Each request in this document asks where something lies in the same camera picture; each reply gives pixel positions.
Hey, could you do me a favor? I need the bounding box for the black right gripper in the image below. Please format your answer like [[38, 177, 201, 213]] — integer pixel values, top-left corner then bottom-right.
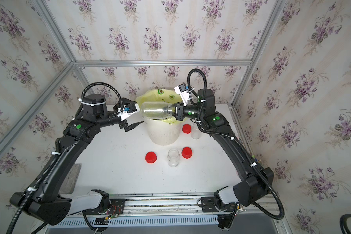
[[164, 100, 207, 123]]

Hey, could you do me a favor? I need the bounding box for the red jar lid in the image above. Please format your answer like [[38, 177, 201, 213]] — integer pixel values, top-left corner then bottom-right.
[[181, 147, 193, 159], [145, 152, 157, 164], [182, 124, 192, 134]]

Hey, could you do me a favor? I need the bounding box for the red-lid tea jar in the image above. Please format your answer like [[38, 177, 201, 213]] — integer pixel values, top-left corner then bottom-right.
[[191, 125, 201, 139], [140, 101, 174, 120], [167, 149, 180, 167]]

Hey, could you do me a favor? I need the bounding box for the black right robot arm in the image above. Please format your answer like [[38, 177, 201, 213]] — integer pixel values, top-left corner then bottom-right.
[[173, 68, 285, 220]]

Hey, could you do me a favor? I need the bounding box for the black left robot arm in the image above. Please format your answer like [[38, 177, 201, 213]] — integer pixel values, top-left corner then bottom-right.
[[6, 82, 140, 234]]

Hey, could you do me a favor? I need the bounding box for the white trash bin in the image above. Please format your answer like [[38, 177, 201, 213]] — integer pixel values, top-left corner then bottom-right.
[[144, 119, 183, 146]]

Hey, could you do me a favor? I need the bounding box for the grey block beside table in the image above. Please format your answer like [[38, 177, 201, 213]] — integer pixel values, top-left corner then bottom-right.
[[59, 163, 82, 195]]

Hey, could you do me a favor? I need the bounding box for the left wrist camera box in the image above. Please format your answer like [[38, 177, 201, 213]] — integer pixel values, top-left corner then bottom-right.
[[118, 103, 140, 121]]

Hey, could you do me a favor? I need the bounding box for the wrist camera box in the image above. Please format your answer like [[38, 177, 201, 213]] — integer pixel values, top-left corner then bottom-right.
[[118, 103, 140, 121], [174, 83, 194, 106]]

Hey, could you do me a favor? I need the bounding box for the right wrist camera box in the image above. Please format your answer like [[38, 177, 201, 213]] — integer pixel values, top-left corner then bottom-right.
[[174, 83, 194, 106]]

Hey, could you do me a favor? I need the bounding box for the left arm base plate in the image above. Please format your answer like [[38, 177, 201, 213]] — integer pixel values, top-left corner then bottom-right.
[[86, 199, 126, 217]]

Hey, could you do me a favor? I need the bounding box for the aluminium rail frame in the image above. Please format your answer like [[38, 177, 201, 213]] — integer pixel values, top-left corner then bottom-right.
[[39, 192, 284, 218]]

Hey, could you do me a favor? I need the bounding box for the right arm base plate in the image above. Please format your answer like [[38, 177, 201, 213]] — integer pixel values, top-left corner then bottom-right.
[[198, 197, 237, 213]]

